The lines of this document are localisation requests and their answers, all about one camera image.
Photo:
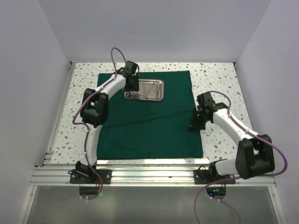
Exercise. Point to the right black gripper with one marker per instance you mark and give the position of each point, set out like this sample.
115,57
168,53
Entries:
195,126

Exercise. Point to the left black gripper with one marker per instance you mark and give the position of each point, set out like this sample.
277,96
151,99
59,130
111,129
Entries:
135,87

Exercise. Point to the dark green surgical cloth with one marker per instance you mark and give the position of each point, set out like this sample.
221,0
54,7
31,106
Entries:
137,129

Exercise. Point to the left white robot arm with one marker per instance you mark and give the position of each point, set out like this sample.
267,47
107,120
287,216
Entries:
93,112

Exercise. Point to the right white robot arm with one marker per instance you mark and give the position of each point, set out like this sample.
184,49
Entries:
254,155

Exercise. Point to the steel surgical scissors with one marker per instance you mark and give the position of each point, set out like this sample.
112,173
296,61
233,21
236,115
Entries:
131,95

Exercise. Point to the stainless steel tray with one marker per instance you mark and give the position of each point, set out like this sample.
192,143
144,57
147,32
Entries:
150,82

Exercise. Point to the steel tweezers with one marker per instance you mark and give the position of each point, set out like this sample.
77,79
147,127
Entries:
144,91

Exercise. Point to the steel forceps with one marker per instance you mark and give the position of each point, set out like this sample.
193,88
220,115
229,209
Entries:
154,91

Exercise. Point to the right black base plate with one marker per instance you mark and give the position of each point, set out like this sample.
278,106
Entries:
204,175

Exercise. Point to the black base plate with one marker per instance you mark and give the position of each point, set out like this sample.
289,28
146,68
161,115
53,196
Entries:
204,175
83,174

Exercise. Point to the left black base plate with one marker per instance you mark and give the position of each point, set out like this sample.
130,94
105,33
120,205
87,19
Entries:
83,174

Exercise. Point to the aluminium left side rail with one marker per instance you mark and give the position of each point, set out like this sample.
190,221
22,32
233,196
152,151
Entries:
50,149

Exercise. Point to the aluminium rail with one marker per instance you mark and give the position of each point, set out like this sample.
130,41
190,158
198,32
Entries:
50,149
136,176

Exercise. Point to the aluminium front rail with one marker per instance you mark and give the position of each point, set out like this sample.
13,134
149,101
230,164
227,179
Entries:
136,176

